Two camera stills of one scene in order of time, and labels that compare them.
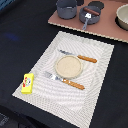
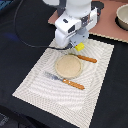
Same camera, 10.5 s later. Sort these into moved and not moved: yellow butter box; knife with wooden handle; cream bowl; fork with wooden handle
Moved: yellow butter box
Not moved: knife with wooden handle; cream bowl; fork with wooden handle
